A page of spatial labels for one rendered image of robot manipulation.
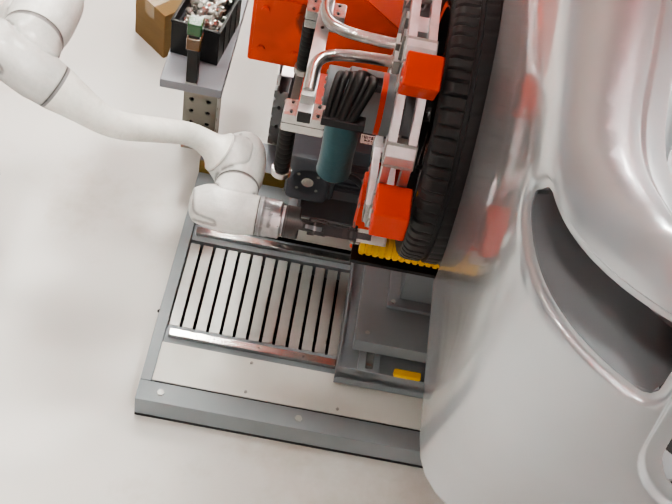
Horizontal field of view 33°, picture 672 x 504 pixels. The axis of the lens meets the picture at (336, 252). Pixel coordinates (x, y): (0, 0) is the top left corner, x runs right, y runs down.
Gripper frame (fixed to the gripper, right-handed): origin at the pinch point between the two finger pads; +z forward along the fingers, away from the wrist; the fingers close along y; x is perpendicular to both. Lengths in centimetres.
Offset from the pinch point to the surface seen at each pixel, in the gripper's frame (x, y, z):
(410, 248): 0.3, 14.5, 7.8
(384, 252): -3.8, -13.0, 4.5
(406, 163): 17.9, 26.1, 2.5
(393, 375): -35.8, -30.8, 14.2
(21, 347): -49, -41, -82
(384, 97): 31.0, 6.7, -3.5
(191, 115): 19, -90, -55
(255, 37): 43, -48, -37
